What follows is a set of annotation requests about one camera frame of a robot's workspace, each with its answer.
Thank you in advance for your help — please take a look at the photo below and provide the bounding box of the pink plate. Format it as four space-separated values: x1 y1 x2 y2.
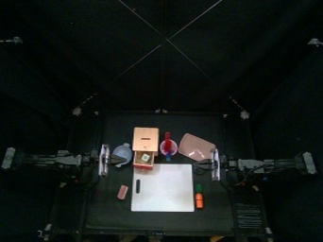
176 132 217 162

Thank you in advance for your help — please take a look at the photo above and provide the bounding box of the red toy knife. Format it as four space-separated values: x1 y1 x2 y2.
163 131 175 155

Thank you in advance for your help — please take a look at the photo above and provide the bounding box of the white cutting board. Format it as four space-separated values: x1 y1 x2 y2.
129 163 196 213

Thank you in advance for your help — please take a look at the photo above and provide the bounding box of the wooden box with drawer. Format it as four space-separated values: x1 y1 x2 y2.
131 127 160 171

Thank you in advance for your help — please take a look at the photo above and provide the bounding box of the orange toy carrot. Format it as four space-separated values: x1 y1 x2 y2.
195 183 205 210

